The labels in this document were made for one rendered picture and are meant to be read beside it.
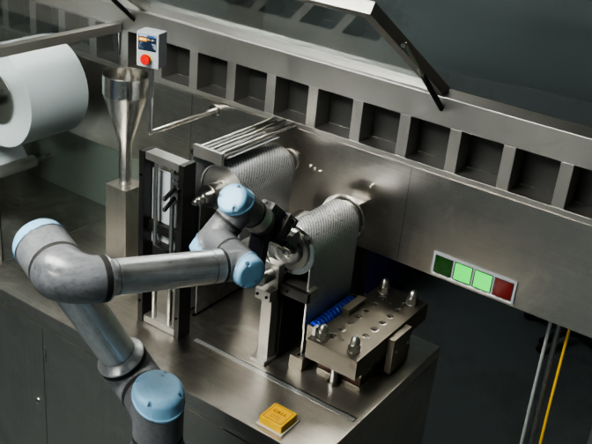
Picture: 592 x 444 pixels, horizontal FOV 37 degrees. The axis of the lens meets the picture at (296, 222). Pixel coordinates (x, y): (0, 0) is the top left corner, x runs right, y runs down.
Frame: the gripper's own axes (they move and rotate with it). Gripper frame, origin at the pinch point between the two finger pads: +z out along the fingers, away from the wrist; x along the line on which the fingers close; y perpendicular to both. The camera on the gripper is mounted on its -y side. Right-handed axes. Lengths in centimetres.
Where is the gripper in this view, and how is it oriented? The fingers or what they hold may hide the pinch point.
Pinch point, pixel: (288, 252)
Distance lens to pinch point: 229.4
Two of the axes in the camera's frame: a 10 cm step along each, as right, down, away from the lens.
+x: -8.1, -3.2, 4.9
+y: 4.4, -8.9, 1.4
